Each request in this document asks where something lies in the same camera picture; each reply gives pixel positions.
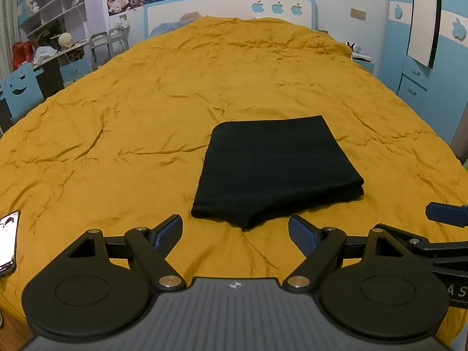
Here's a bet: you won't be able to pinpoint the white and blue headboard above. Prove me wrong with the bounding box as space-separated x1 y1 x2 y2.
143 0 318 39

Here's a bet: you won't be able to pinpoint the grey chair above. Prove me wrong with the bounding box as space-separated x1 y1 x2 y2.
106 25 130 58
90 33 112 70

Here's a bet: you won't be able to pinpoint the white plastic bag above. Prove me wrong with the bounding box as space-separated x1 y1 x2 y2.
34 46 58 63

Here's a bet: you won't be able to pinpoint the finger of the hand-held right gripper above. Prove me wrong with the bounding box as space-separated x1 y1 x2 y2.
384 224 468 266
425 202 468 227

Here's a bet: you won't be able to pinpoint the blue pillow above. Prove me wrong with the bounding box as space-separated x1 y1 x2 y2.
149 20 193 38

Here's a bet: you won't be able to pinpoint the yellow blanket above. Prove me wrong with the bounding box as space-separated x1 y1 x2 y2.
0 16 468 348

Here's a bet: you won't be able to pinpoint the blue and white desk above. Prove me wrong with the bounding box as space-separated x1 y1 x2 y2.
22 40 92 97

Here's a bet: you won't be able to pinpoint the light curtain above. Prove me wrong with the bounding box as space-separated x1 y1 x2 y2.
0 0 19 78

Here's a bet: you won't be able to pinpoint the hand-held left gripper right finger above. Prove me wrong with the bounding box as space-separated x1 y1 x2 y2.
283 214 414 293

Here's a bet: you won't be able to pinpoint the black pants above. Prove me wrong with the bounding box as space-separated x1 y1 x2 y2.
191 115 365 232

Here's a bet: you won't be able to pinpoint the blue smiley-face chair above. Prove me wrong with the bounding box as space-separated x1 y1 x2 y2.
0 62 45 123

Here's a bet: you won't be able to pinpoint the red bag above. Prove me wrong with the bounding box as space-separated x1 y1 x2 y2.
12 41 37 70

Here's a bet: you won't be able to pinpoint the blue nightstand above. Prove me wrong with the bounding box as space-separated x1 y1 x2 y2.
351 53 376 76

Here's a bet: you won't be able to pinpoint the smartphone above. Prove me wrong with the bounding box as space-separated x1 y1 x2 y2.
0 210 21 276

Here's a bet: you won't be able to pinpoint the white panel with black edge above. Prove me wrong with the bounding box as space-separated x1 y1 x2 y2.
407 0 443 68

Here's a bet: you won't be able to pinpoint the blue and white shelf unit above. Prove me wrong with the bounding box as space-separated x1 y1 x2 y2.
16 0 90 44

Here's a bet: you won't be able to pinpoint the blue wardrobe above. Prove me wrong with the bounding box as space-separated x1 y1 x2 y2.
378 0 468 154

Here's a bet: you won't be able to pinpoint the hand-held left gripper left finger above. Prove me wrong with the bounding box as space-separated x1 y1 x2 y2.
68 214 185 292

